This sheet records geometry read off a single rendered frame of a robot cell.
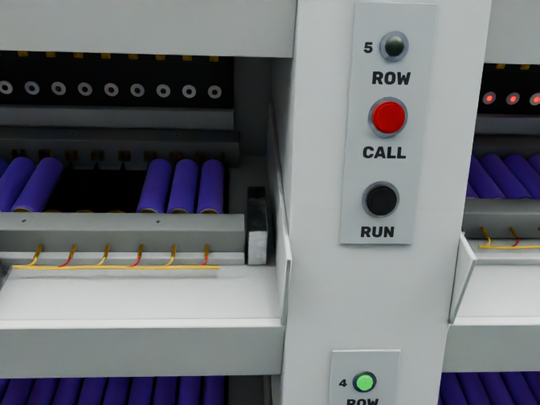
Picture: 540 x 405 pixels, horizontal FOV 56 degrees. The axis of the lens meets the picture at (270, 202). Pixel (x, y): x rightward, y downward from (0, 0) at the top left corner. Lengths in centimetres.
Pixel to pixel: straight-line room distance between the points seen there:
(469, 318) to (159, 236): 19
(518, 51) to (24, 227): 30
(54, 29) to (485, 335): 29
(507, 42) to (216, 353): 23
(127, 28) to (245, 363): 20
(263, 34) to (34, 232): 18
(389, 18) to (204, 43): 9
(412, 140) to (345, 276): 8
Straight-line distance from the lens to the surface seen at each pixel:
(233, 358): 32
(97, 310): 31
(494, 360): 36
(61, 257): 34
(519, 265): 38
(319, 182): 27
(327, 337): 30
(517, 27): 30
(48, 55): 44
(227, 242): 33
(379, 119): 26
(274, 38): 27
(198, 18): 27
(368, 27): 26
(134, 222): 33
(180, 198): 36
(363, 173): 27
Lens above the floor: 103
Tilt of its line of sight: 16 degrees down
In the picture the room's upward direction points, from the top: 2 degrees clockwise
